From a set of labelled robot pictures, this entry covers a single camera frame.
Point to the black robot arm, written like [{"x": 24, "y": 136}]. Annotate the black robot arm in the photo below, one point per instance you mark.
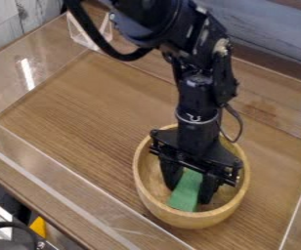
[{"x": 195, "y": 44}]

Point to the yellow and black device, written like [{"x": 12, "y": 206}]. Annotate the yellow and black device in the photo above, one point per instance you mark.
[{"x": 25, "y": 231}]

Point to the clear acrylic corner bracket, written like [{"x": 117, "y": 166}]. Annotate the clear acrylic corner bracket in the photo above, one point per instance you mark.
[{"x": 80, "y": 35}]

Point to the clear acrylic enclosure walls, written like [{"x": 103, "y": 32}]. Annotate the clear acrylic enclosure walls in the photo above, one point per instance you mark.
[{"x": 76, "y": 112}]

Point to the brown wooden bowl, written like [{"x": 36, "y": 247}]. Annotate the brown wooden bowl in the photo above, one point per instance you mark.
[{"x": 155, "y": 192}]

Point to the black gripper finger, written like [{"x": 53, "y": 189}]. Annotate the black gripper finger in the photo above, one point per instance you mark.
[
  {"x": 172, "y": 171},
  {"x": 209, "y": 187}
]

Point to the green rectangular block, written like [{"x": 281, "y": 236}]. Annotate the green rectangular block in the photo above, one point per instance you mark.
[{"x": 185, "y": 197}]

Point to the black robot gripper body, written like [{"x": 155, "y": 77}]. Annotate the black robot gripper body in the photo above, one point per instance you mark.
[{"x": 195, "y": 145}]

